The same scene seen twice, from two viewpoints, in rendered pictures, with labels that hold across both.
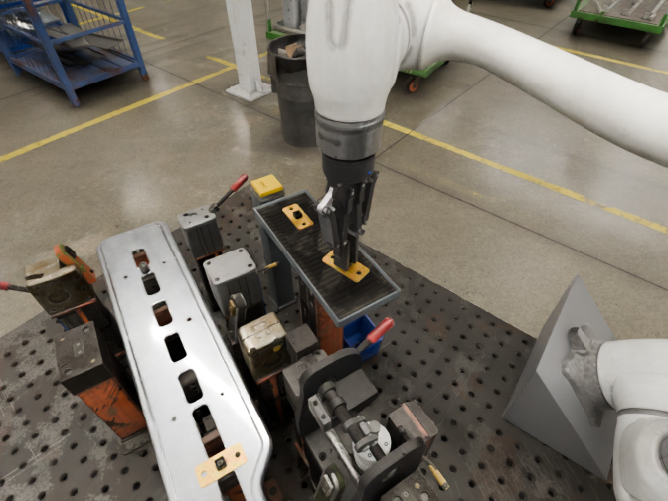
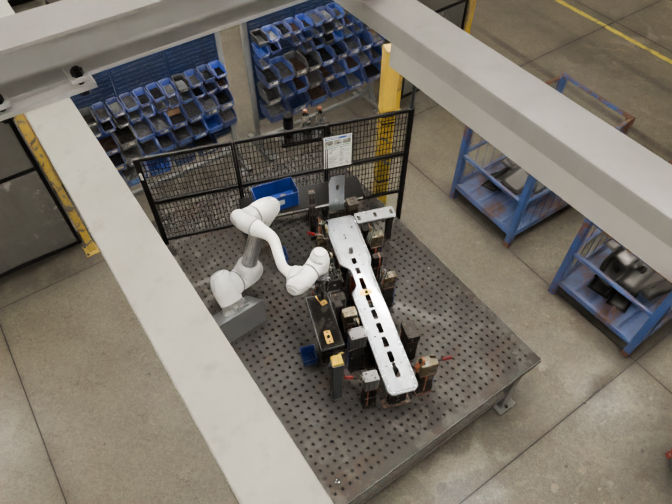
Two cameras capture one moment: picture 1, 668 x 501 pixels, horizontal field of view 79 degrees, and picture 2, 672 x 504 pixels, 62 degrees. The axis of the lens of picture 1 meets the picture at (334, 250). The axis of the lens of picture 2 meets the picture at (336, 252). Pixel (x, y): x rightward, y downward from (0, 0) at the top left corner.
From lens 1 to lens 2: 3.20 m
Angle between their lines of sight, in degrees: 82
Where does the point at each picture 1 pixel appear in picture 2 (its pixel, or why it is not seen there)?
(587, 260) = (68, 484)
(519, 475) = (273, 303)
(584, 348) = (238, 305)
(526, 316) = (161, 448)
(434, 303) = (263, 371)
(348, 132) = not seen: hidden behind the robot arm
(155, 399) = (384, 312)
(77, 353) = (410, 327)
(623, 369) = (236, 291)
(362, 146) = not seen: hidden behind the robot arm
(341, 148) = not seen: hidden behind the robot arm
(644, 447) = (256, 269)
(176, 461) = (377, 295)
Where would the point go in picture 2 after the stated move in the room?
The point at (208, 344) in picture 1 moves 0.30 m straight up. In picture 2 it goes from (368, 325) to (370, 298)
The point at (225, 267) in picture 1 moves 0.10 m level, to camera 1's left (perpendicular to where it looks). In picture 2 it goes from (358, 331) to (375, 335)
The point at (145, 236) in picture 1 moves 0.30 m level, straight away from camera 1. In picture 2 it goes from (395, 384) to (415, 434)
